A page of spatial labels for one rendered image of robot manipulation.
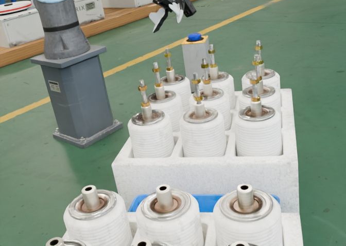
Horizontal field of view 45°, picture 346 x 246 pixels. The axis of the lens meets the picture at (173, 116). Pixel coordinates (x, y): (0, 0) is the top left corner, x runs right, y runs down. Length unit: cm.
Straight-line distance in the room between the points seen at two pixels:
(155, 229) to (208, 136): 32
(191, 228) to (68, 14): 92
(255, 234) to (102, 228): 22
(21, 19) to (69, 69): 161
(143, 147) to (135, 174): 6
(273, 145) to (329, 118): 58
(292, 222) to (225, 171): 22
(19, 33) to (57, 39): 157
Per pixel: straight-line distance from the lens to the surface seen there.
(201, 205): 88
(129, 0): 359
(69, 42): 138
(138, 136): 90
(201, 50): 124
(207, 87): 98
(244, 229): 58
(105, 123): 148
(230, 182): 88
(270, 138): 86
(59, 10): 137
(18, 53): 287
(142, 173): 91
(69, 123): 145
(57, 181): 129
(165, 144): 91
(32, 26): 299
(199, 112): 88
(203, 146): 88
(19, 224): 117
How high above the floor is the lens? 62
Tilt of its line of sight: 24 degrees down
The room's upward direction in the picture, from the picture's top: 9 degrees counter-clockwise
